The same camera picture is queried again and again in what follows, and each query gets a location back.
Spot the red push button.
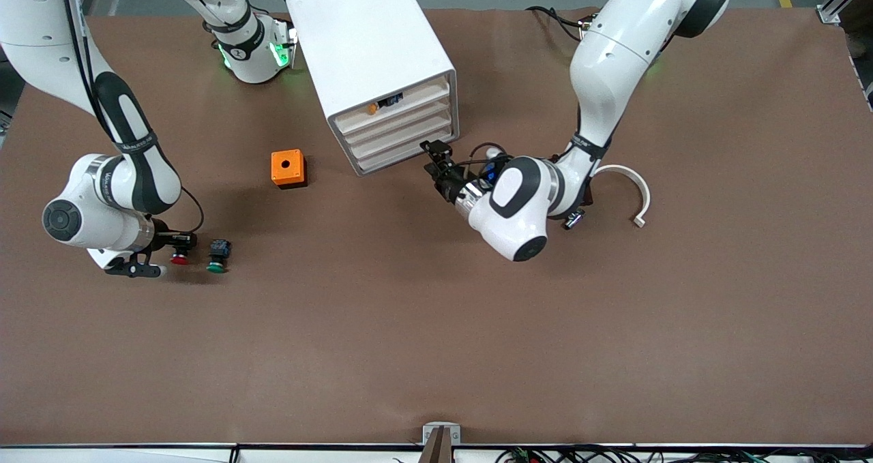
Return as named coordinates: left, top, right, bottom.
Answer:
left=169, top=233, right=198, bottom=267

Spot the green push button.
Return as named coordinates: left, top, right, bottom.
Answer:
left=206, top=239, right=233, bottom=274

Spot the white drawer cabinet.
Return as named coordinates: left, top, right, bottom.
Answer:
left=285, top=0, right=461, bottom=177

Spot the orange button enclosure box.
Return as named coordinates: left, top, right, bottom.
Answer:
left=271, top=149, right=308, bottom=190

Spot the white curved plastic bracket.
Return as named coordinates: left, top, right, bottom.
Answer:
left=592, top=164, right=652, bottom=229

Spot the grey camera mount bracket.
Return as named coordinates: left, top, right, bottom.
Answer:
left=419, top=422, right=462, bottom=463

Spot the bundle of cables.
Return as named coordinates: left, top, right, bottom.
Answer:
left=494, top=446, right=873, bottom=463

